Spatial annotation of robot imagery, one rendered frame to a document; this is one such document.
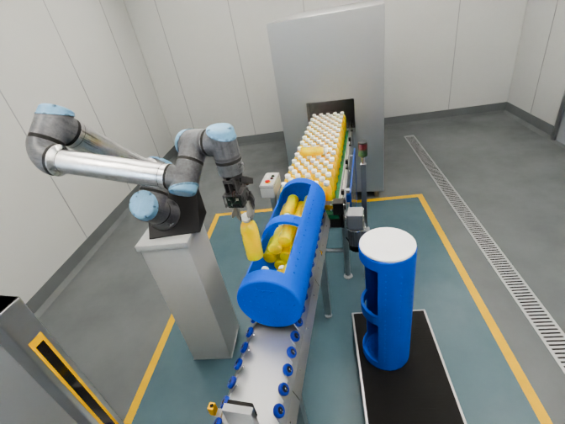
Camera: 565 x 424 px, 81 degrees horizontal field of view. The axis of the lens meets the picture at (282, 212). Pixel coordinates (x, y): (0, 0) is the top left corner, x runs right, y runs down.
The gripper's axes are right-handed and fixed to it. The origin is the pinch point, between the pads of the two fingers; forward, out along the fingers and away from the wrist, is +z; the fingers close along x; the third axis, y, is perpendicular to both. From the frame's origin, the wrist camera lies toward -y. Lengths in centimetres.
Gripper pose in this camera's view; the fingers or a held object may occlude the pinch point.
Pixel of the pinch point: (245, 216)
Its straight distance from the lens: 128.5
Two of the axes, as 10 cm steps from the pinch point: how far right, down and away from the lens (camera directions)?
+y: -2.1, 5.5, -8.1
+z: 1.6, 8.3, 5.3
